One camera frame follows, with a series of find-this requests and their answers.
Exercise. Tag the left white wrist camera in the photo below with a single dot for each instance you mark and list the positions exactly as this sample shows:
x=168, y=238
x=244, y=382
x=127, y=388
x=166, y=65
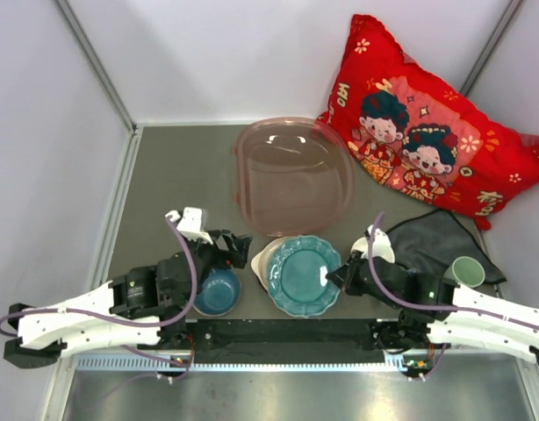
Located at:
x=189, y=223

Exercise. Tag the pink translucent plastic bin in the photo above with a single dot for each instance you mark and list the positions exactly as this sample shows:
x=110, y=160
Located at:
x=293, y=176

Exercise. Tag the white ceramic bowl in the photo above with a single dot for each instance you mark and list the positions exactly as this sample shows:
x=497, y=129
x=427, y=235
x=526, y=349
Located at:
x=381, y=247

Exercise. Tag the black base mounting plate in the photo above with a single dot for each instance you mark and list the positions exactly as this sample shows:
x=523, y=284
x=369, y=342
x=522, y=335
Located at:
x=288, y=341

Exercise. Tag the cream white ceramic plate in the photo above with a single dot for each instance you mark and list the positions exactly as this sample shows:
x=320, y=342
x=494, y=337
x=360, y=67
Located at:
x=259, y=263

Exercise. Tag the dark blue ceramic bowl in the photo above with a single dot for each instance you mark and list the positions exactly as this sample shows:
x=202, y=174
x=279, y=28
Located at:
x=220, y=292

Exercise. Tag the pale green cup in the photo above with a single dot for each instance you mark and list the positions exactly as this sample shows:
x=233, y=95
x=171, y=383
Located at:
x=467, y=271

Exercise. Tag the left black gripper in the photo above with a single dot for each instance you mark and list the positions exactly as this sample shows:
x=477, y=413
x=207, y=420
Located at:
x=226, y=258

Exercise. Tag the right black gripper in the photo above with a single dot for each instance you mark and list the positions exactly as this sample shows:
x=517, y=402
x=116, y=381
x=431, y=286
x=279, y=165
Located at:
x=344, y=276

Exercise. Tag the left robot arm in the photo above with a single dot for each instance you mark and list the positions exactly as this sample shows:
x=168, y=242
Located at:
x=144, y=309

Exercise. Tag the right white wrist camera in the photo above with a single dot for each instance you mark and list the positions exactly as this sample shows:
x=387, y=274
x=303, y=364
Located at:
x=372, y=232

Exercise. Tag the aluminium front frame rail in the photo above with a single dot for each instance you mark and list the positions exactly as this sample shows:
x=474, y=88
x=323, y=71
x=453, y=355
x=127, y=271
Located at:
x=413, y=362

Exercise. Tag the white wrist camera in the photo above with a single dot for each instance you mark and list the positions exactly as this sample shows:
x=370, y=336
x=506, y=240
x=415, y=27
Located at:
x=189, y=223
x=372, y=232

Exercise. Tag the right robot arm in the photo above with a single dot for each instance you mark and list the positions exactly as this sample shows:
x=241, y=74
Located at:
x=439, y=311

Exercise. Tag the dark grey cloth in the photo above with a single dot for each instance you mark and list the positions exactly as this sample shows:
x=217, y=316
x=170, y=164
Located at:
x=431, y=242

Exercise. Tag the red cartoon print pillow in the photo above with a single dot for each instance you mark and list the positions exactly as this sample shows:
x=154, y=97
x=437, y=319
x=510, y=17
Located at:
x=414, y=133

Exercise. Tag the teal scalloped ceramic plate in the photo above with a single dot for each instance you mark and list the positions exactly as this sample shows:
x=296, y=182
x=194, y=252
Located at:
x=297, y=276

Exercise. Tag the right aluminium corner post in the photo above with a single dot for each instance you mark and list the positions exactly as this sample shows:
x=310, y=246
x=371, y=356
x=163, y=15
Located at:
x=509, y=15

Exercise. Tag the aluminium corner post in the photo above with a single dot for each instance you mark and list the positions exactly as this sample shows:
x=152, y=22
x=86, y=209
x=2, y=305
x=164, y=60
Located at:
x=97, y=67
x=509, y=15

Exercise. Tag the left aluminium corner post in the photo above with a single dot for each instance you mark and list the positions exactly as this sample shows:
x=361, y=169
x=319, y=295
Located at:
x=97, y=67

